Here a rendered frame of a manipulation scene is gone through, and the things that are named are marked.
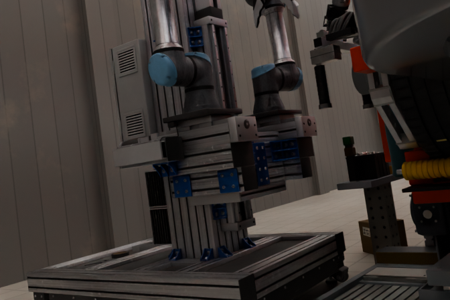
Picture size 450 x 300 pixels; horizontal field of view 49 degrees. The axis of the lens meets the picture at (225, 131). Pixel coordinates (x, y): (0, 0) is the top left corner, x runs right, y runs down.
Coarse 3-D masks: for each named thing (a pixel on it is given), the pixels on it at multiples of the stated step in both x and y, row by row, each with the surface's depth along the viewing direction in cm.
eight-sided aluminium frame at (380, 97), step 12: (372, 72) 144; (372, 84) 144; (384, 84) 142; (372, 96) 144; (384, 96) 142; (384, 108) 147; (396, 108) 144; (384, 120) 149; (396, 132) 151; (408, 132) 149; (396, 144) 154; (408, 144) 153
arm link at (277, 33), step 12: (276, 0) 239; (276, 12) 240; (276, 24) 239; (276, 36) 238; (276, 48) 238; (288, 48) 239; (276, 60) 239; (288, 60) 235; (288, 72) 234; (300, 72) 238; (288, 84) 234; (300, 84) 239
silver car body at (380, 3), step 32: (352, 0) 87; (384, 0) 76; (416, 0) 71; (448, 0) 67; (384, 32) 78; (416, 32) 75; (448, 32) 75; (384, 64) 88; (416, 64) 90; (448, 64) 95
